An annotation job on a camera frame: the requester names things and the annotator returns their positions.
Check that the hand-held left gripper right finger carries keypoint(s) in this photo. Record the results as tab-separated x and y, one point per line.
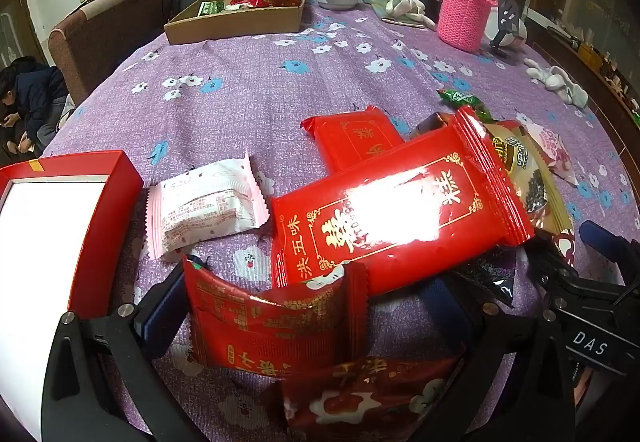
440	304

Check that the white pink snack packet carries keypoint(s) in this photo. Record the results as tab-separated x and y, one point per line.
200	207

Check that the pink white triangular packet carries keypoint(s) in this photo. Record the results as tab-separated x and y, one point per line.
550	142

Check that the black purple snack packet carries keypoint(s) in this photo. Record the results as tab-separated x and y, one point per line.
490	274

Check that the brown armchair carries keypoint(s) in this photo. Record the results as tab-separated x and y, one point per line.
100	42

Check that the red gift box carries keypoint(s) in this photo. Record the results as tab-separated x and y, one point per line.
75	163

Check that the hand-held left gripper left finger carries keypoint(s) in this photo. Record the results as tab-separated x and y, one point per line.
160	322

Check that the gold seaweed snack packet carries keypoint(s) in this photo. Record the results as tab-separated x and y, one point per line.
530	182

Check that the pile of assorted sweets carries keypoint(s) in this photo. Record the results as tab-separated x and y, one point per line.
255	0

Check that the large red snack packet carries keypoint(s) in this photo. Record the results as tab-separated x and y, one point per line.
400	217
360	137

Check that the dark red flower packet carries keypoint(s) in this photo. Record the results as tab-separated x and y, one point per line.
360	402

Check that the red packet yellow text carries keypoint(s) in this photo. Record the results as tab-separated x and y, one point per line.
260	332

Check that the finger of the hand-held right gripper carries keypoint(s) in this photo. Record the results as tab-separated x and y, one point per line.
555	272
600	242

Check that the green candy packet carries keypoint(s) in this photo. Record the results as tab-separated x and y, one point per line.
460	98

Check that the wooden glass door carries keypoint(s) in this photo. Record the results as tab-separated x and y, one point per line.
12	22

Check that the cardboard box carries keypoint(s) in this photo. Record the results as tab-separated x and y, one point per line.
235	25

